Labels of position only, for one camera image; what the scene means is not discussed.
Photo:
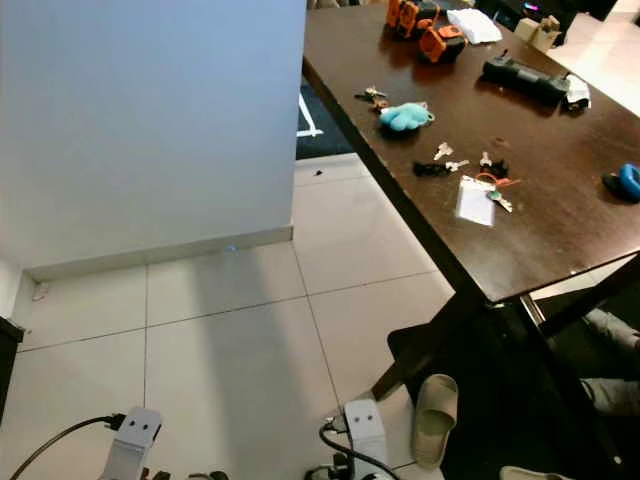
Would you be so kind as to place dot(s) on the blue oval gadget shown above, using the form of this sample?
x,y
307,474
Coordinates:
x,y
630,182

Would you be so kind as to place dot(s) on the white folded cloth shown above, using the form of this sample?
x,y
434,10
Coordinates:
x,y
473,25

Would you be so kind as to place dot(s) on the grey robot right foot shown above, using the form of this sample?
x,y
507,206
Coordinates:
x,y
320,473

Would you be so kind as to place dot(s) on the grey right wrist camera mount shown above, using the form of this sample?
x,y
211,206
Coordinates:
x,y
365,435

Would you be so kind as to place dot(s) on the black cabinet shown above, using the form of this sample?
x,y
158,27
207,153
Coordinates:
x,y
8,380

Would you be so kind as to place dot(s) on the dark carpet with white marks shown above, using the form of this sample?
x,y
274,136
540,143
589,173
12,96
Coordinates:
x,y
315,135

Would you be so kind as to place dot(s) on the black fob with key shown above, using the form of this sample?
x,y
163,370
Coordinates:
x,y
428,169

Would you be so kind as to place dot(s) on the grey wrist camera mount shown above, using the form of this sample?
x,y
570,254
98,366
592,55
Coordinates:
x,y
135,440
365,435

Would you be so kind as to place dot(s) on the small beige block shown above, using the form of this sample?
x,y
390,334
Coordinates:
x,y
538,33

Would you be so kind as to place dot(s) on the white crumpled wrapper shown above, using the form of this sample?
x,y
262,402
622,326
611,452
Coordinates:
x,y
578,93

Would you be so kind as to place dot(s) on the black floor mat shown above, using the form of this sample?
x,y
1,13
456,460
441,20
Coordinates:
x,y
490,420

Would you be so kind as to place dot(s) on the brown key bunch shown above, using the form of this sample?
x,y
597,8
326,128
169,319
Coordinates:
x,y
372,97

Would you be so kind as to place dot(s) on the single silver key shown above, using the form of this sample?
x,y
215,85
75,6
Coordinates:
x,y
443,151

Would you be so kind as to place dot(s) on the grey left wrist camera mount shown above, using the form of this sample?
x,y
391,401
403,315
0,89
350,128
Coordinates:
x,y
135,440

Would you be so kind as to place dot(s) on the orange black handheld device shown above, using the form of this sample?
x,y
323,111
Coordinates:
x,y
443,44
407,17

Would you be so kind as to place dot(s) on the beige slipper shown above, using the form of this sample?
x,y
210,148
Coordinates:
x,y
535,474
435,425

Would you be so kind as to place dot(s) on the black device with coloured lights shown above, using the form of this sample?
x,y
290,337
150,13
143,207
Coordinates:
x,y
590,8

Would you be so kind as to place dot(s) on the person legs grey trousers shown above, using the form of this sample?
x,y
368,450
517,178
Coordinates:
x,y
615,395

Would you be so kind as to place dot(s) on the dark wooden table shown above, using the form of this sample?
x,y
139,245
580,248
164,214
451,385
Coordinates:
x,y
560,220

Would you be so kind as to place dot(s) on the clear badge holder with keys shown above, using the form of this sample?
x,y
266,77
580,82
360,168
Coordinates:
x,y
473,202

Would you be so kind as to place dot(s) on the black headed small key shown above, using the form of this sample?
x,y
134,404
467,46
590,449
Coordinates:
x,y
496,168

